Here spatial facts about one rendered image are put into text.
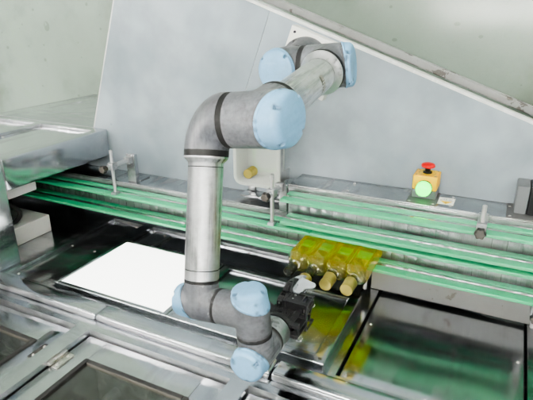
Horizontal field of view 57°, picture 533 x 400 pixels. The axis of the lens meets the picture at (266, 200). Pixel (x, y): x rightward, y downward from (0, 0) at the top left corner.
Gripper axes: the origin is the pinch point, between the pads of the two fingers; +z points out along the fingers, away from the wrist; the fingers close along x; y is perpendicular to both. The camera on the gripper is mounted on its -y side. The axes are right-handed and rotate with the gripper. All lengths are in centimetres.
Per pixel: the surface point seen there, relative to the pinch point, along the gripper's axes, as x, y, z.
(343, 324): -11.9, 10.9, 4.4
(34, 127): 21, -137, 36
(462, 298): -11, 39, 31
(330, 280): 1.2, 6.9, 3.5
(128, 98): 35, -91, 44
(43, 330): -17, -67, -28
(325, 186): 15.4, -6.1, 34.7
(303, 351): -11.8, 5.4, -10.8
